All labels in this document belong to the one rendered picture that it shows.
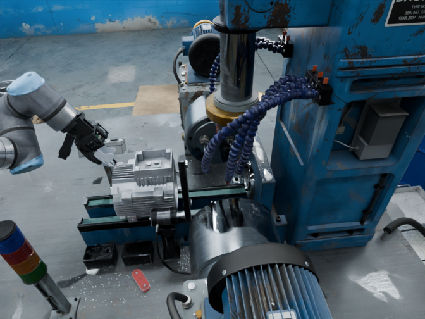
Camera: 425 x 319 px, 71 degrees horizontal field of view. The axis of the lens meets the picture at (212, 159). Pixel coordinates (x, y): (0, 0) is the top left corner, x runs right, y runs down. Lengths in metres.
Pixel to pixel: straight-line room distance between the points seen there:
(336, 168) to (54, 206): 1.14
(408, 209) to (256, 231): 1.46
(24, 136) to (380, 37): 0.93
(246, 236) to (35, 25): 6.49
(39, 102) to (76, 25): 5.76
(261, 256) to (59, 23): 6.51
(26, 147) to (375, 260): 1.19
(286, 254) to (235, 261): 0.08
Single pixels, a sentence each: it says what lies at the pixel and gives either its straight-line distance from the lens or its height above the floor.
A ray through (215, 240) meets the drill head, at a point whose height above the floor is 1.15.
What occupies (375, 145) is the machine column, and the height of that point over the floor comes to 1.27.
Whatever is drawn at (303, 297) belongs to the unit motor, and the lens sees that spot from 0.47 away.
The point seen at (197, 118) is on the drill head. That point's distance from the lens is 1.16.
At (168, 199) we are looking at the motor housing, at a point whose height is 1.04.
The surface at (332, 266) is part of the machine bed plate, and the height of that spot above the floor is 0.80.
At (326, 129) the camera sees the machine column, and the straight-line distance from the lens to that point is 0.78.
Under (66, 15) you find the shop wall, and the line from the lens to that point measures 6.69.
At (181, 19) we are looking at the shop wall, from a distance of 6.41.
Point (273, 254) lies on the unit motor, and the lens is 0.47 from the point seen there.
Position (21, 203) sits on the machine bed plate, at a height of 0.80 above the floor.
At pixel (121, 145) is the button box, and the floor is 1.07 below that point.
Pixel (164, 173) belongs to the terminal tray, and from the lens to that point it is 0.96.
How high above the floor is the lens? 1.76
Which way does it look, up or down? 40 degrees down
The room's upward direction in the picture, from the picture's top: 2 degrees counter-clockwise
